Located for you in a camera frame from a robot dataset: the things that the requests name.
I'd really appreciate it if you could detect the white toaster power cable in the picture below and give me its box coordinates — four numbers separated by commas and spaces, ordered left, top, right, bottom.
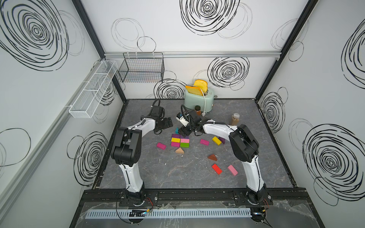
198, 87, 208, 117

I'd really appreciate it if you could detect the rear toast slice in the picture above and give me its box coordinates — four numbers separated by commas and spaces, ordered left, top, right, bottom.
194, 79, 208, 93

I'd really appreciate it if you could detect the light pink block front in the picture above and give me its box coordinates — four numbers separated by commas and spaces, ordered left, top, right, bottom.
227, 165, 238, 176

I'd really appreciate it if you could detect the grey slotted cable duct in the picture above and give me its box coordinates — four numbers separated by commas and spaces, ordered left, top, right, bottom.
85, 208, 252, 219

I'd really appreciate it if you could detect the yellow block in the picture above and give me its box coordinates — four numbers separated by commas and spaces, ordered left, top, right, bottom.
171, 137, 181, 143
212, 136, 222, 145

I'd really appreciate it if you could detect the toast slice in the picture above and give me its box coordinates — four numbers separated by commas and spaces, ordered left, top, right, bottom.
185, 85, 204, 96
194, 79, 208, 93

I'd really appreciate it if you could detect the red block front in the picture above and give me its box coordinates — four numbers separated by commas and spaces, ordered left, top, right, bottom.
212, 164, 222, 175

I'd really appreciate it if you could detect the black wire basket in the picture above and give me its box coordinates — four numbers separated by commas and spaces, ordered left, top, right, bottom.
118, 52, 164, 83

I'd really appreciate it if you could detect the brown spice bottle black cap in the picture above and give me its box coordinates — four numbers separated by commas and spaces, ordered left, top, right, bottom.
194, 105, 202, 116

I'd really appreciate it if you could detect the black mounting rail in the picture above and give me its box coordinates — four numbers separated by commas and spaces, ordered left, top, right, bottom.
81, 188, 310, 207

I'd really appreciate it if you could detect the mint green toaster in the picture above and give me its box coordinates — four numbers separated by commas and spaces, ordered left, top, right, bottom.
184, 89, 215, 112

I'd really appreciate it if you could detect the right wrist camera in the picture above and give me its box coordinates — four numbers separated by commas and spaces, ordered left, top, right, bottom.
176, 113, 189, 127

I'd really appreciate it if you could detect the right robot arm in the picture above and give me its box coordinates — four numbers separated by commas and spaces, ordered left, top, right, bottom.
176, 105, 267, 205

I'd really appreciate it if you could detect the purple triangle block right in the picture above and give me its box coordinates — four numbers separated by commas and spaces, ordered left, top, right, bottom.
218, 137, 225, 145

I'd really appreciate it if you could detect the white wire shelf basket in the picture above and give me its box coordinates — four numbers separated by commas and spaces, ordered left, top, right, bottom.
69, 60, 117, 118

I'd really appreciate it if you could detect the green block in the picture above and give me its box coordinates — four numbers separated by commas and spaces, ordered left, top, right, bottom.
180, 142, 189, 148

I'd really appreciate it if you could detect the front toast slice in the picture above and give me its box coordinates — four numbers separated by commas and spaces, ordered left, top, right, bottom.
185, 85, 204, 96

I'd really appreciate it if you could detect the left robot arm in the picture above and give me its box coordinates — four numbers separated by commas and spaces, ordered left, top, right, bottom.
111, 99, 173, 205

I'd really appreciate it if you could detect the glass jar tan spice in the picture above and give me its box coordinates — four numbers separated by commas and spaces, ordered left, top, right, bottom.
230, 113, 240, 126

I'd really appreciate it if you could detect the magenta block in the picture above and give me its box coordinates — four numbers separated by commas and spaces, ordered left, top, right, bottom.
200, 139, 210, 145
171, 142, 180, 147
156, 142, 166, 150

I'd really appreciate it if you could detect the brown triangle block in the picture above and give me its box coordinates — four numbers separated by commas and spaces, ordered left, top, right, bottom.
207, 154, 218, 161

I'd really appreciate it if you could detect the tan wooden triangle block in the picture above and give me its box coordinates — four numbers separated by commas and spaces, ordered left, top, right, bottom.
175, 148, 184, 154

